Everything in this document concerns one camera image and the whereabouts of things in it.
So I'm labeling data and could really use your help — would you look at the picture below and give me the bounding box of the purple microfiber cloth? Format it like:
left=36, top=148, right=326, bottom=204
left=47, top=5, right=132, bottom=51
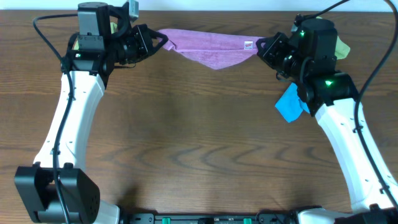
left=159, top=29, right=260, bottom=70

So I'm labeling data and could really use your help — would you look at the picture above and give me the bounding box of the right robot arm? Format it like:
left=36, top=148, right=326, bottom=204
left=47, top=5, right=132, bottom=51
left=256, top=18, right=397, bottom=223

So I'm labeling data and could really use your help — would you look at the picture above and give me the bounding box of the folded green cloth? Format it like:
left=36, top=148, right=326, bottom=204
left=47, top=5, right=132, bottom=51
left=72, top=22, right=118, bottom=50

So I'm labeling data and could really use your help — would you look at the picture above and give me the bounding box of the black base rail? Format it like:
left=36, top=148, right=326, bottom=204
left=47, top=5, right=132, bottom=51
left=119, top=213, right=298, bottom=224

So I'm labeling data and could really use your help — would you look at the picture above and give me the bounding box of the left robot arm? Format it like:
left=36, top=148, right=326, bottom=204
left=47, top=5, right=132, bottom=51
left=14, top=1, right=168, bottom=223

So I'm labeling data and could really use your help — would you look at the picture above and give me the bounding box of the crumpled green cloth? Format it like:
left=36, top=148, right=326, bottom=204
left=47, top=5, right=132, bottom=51
left=314, top=16, right=351, bottom=60

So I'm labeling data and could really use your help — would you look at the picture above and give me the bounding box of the crumpled blue cloth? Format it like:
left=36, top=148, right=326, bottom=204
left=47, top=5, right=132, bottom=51
left=275, top=83, right=310, bottom=123

